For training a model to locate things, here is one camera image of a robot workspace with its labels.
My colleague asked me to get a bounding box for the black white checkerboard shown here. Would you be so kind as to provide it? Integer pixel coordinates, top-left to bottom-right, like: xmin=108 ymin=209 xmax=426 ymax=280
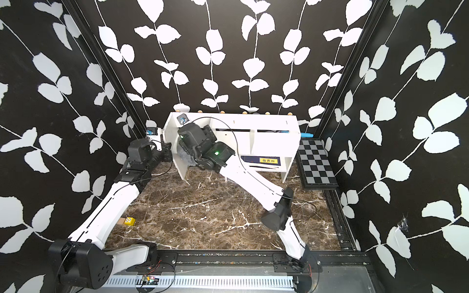
xmin=296 ymin=137 xmax=338 ymax=190

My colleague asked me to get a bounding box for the small electronics board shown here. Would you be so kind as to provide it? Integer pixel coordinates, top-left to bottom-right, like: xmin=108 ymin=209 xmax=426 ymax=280
xmin=140 ymin=275 xmax=160 ymax=288

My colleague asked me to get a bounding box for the dark blue book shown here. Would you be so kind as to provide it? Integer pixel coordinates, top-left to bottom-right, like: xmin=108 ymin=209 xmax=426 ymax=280
xmin=241 ymin=156 xmax=282 ymax=169

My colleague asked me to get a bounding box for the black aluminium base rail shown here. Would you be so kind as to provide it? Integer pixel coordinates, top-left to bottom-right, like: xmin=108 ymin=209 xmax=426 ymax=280
xmin=127 ymin=250 xmax=373 ymax=275

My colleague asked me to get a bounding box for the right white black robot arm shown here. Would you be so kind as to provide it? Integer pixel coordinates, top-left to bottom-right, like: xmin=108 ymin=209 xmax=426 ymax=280
xmin=177 ymin=114 xmax=310 ymax=272

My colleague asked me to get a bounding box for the white wooden bookshelf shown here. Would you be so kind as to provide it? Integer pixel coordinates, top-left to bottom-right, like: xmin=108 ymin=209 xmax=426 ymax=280
xmin=162 ymin=112 xmax=300 ymax=182

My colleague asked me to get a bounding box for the tan wooden block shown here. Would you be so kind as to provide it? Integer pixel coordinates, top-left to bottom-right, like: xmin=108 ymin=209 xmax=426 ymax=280
xmin=117 ymin=217 xmax=126 ymax=225

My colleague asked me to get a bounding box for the white perforated cable duct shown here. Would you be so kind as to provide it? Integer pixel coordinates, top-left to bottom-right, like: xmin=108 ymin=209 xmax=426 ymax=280
xmin=103 ymin=275 xmax=294 ymax=290

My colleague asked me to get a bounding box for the yellow toy cube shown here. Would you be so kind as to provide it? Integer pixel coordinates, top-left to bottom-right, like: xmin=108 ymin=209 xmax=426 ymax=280
xmin=123 ymin=217 xmax=136 ymax=227

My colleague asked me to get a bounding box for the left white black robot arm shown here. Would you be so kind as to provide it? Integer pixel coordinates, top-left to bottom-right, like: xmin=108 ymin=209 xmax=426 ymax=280
xmin=48 ymin=127 xmax=172 ymax=293

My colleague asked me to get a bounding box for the grey microfibre cloth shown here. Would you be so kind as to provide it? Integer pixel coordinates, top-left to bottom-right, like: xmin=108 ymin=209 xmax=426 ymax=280
xmin=177 ymin=141 xmax=197 ymax=166

